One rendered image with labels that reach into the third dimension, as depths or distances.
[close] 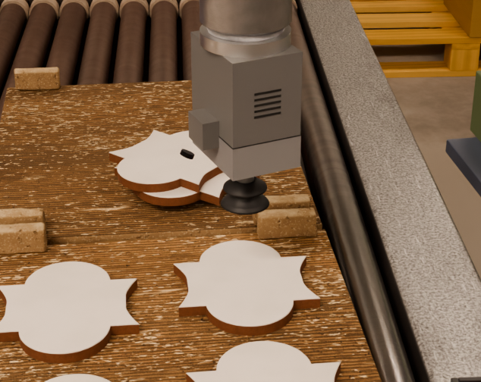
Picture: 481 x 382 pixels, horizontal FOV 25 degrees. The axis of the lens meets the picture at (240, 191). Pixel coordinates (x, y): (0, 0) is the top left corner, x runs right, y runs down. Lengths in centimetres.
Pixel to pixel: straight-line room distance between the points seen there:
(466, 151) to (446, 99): 245
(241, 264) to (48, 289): 18
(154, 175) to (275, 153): 27
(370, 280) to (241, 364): 21
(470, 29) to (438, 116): 43
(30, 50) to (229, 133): 81
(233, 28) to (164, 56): 75
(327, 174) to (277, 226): 20
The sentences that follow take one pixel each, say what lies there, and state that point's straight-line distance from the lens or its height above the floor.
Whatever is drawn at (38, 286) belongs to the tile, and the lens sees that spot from 102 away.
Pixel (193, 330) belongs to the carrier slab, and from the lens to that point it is 97.
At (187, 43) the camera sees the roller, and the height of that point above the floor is 91.
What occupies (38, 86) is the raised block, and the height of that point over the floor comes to 94.
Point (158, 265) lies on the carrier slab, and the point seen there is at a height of 94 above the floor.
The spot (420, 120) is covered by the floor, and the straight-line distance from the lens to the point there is 373.
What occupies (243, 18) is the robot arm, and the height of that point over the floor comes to 121.
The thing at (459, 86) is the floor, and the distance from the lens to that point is 404.
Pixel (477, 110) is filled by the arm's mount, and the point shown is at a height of 91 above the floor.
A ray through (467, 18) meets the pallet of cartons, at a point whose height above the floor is 21.
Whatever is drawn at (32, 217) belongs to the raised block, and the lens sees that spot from 111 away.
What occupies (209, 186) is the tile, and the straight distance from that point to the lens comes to 116.
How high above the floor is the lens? 149
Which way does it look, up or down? 27 degrees down
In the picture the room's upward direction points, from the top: straight up
